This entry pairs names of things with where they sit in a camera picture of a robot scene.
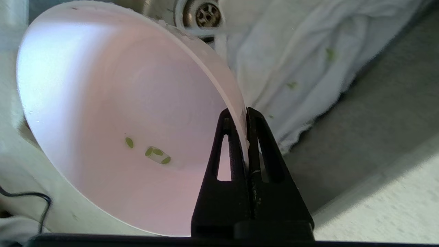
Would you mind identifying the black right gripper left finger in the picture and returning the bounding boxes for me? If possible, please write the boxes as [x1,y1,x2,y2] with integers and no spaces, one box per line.
[191,108,252,239]

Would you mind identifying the chopped green vegetables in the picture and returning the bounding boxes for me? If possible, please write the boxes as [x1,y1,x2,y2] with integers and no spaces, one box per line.
[124,137,171,165]

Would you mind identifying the metal sink drain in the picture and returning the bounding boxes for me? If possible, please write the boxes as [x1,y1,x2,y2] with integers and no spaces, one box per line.
[175,0,225,30]

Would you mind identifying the stainless steel sink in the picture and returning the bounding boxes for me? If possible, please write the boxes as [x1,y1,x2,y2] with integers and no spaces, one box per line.
[0,0,439,245]

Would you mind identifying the white round bowl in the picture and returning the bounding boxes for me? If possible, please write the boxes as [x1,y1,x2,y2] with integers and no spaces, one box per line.
[15,0,249,238]

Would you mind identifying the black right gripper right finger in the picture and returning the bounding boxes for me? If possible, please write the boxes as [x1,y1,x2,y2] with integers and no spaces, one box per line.
[246,107,315,223]

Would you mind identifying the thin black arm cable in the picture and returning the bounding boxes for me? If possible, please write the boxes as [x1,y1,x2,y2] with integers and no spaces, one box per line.
[0,187,52,234]

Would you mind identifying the grey crumpled cloth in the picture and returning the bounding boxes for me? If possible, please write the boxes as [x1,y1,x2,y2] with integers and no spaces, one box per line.
[219,0,426,155]

